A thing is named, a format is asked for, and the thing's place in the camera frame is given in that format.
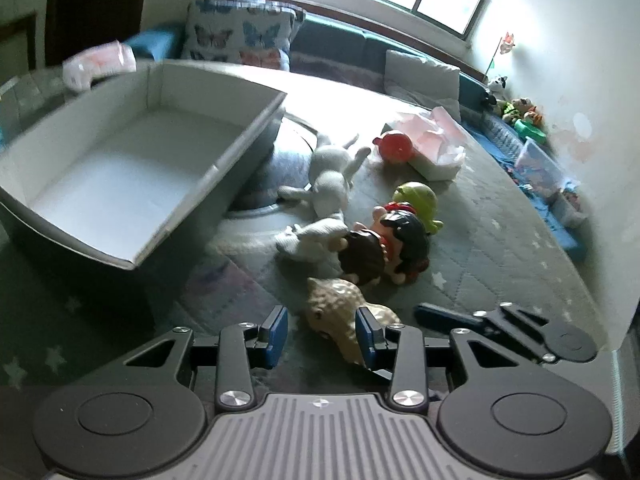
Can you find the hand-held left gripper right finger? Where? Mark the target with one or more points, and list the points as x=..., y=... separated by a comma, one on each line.
x=364, y=340

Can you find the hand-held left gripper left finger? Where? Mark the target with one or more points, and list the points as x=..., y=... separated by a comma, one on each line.
x=277, y=337

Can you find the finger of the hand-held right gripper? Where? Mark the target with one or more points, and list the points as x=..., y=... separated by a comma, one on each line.
x=445, y=314

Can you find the beige dinosaur toy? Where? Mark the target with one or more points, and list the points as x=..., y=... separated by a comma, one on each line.
x=330, y=302

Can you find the brown-haired doll figure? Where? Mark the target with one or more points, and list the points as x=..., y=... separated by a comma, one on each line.
x=362, y=257

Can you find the black-haired doll figure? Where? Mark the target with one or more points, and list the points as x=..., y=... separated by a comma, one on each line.
x=407, y=240

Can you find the small white plush toy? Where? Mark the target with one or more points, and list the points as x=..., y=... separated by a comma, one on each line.
x=312, y=237

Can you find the green plastic toy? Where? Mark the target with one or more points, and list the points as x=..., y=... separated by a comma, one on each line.
x=417, y=200

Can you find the white plush rabbit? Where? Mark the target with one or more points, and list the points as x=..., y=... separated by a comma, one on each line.
x=330, y=175

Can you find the white cardboard box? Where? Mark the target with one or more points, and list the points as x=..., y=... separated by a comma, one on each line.
x=125, y=160

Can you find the grey quilted star cover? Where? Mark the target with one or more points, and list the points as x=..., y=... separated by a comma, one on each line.
x=500, y=240

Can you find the small clear storage box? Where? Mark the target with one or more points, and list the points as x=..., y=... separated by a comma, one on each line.
x=570, y=207

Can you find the tissue pack in plastic wrap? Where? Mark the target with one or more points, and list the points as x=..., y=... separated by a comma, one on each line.
x=440, y=142

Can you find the red round toy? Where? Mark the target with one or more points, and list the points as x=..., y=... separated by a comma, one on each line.
x=395, y=147

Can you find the large clear storage box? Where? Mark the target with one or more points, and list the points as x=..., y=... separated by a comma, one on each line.
x=540, y=167

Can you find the round built-in stove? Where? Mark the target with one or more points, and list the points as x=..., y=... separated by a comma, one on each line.
x=287, y=160

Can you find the blue quilted mat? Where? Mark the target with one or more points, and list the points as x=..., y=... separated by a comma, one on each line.
x=505, y=140

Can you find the green plastic basin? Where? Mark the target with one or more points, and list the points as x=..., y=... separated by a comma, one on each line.
x=531, y=131

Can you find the yellow green plush toy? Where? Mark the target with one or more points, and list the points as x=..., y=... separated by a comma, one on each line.
x=510, y=111

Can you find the orange tiger plush toy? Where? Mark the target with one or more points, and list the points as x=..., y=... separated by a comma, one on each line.
x=531, y=112

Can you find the panda plush toy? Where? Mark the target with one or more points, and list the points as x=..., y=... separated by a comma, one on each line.
x=496, y=87

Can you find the grey white pillow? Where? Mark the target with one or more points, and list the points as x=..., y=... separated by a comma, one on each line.
x=422, y=80

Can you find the teal sofa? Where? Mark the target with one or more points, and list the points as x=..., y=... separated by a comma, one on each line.
x=345, y=42

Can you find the butterfly print pillow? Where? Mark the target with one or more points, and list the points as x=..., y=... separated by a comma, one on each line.
x=235, y=40
x=280, y=10

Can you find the pink tissue pack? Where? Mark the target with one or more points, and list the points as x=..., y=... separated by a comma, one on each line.
x=100, y=62

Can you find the dark wooden door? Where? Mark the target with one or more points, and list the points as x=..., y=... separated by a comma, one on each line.
x=65, y=15

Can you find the wall flower decoration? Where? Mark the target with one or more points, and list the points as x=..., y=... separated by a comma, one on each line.
x=507, y=42

